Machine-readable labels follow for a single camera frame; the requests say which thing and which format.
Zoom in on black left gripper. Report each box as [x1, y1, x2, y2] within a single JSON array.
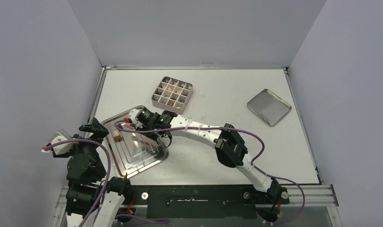
[[55, 117, 108, 176]]

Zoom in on pink-tipped metal tweezers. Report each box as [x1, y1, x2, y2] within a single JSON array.
[[120, 123, 136, 130]]

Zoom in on pink grid chocolate box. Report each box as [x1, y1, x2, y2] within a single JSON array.
[[151, 77, 193, 115]]

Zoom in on small square metal lid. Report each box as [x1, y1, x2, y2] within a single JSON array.
[[247, 89, 292, 127]]

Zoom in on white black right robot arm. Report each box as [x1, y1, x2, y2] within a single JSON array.
[[129, 107, 279, 202]]

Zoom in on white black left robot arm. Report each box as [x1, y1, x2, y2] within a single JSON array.
[[65, 118, 133, 227]]

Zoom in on dark brown square chocolate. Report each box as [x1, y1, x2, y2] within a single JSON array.
[[113, 136, 122, 142]]

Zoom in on large steel tray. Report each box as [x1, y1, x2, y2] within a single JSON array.
[[102, 109, 168, 178]]

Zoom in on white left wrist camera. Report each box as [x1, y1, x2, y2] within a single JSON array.
[[41, 130, 72, 155]]

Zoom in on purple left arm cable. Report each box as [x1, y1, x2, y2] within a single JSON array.
[[43, 139, 169, 227]]

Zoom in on black mounting base plate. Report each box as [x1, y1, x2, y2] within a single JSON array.
[[132, 184, 290, 219]]

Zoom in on aluminium rail frame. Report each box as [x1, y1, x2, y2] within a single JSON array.
[[51, 185, 343, 227]]

